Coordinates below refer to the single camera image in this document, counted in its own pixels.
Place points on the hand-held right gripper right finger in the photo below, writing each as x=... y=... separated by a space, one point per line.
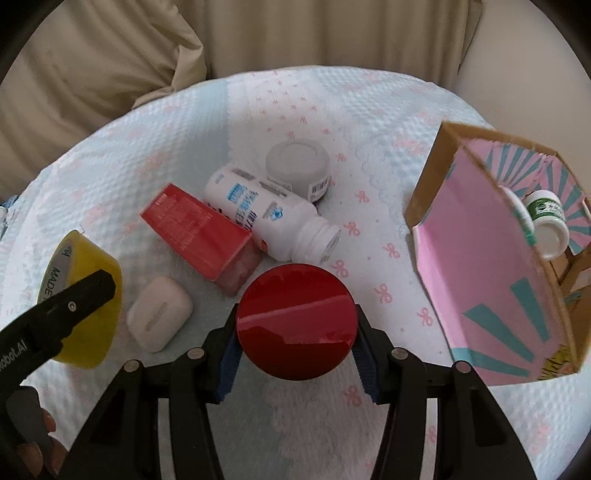
x=367 y=364

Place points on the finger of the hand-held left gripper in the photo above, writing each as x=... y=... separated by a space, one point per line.
x=81 y=297

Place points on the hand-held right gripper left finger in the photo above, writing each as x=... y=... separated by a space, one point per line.
x=227 y=364

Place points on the yellow tape roll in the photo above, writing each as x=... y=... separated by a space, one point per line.
x=87 y=272

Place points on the round red jar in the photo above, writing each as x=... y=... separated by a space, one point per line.
x=295 y=323

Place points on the cardboard box with pink lining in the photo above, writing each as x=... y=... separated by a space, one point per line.
x=480 y=258

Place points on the person's left hand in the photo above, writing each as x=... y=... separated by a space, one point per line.
x=48 y=424

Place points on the white earbuds case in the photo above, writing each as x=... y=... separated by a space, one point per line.
x=159 y=314

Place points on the red rectangular box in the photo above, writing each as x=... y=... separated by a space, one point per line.
x=196 y=228

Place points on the white bottle with blue label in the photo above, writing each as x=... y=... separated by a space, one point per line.
x=272 y=214

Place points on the white blanket with pink bows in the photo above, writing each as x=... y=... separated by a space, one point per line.
x=152 y=138

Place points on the white jar with frosted lid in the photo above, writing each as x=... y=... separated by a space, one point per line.
x=300 y=168

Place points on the white round container green rim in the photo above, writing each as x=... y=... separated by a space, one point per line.
x=521 y=210

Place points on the beige pillow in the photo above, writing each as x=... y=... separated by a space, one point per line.
x=92 y=69

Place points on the small white green-label bottle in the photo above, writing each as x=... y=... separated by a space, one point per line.
x=549 y=226

